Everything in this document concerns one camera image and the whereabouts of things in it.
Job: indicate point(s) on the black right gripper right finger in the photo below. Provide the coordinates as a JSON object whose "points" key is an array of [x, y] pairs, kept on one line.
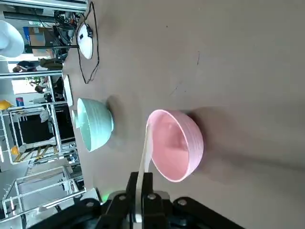
{"points": [[155, 212]]}

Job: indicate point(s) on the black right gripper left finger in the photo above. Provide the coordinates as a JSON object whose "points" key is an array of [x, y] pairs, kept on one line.
{"points": [[114, 212]]}

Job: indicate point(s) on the wooden spoon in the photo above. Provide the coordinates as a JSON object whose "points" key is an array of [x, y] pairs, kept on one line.
{"points": [[146, 152]]}

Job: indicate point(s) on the pink bowl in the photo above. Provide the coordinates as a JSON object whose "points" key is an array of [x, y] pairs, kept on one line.
{"points": [[176, 143]]}

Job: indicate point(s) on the large green bowl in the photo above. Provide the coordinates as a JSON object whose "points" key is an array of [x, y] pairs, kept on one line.
{"points": [[97, 124]]}

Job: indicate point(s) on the white desk lamp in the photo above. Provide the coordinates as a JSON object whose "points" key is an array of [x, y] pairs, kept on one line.
{"points": [[85, 45]]}

